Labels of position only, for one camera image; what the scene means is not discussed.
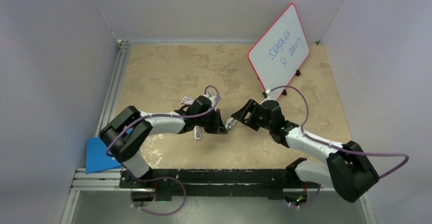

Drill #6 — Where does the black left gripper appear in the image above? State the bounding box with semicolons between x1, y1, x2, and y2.
196;108;227;134

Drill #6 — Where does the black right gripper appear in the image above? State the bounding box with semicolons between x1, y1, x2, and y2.
231;99;273;132

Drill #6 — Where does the white stapler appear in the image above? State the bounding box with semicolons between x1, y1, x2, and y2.
225;118;236;131
194;126;202;140

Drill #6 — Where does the red white staple box sleeve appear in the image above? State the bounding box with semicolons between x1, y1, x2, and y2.
181;96;194;105

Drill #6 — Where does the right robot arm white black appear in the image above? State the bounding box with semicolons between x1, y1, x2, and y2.
231;99;380;203

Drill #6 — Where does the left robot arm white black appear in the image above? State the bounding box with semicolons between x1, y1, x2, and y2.
99;96;228;188

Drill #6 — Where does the black whiteboard easel stand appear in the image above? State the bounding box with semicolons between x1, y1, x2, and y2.
257;68;302;99

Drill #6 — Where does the red framed whiteboard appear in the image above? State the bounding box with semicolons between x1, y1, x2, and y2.
247;3;310;99

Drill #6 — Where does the blue plastic board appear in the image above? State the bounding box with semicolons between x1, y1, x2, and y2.
85;137;125;174

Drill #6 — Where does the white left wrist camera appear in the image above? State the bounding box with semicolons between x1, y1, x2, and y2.
204;92;221;110

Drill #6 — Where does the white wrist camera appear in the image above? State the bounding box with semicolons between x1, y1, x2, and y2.
204;92;221;110
262;89;272;99

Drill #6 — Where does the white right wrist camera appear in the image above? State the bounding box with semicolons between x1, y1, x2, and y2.
262;89;272;99

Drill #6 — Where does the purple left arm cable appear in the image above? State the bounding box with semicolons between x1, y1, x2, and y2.
105;85;222;216

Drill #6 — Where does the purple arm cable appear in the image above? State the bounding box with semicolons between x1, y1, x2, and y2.
105;85;222;216
265;86;410;210

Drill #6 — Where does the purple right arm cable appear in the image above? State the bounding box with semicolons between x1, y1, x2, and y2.
265;86;410;210

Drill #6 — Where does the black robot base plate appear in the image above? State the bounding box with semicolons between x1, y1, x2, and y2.
119;169;318;201

